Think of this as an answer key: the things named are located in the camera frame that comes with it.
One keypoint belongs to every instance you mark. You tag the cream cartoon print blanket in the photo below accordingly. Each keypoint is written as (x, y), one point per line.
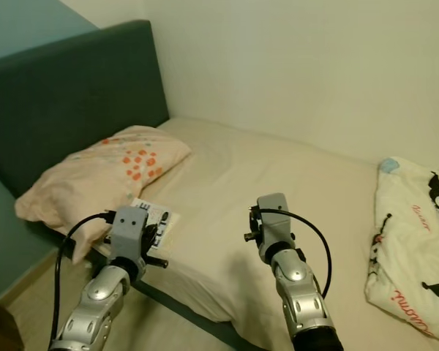
(417, 248)

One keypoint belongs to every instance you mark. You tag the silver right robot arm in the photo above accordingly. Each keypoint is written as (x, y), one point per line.
(300, 292)

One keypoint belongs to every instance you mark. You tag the beige sheeted mattress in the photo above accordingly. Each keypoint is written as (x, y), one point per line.
(263, 175)

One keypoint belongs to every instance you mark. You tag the wooden baseboard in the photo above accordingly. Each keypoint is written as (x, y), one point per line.
(29, 274)

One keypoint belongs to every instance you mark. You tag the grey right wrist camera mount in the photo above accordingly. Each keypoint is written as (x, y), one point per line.
(274, 219)

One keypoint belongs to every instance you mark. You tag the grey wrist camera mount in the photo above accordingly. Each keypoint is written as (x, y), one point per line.
(128, 230)
(274, 219)

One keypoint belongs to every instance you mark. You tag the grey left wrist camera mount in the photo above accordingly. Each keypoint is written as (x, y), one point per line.
(128, 230)

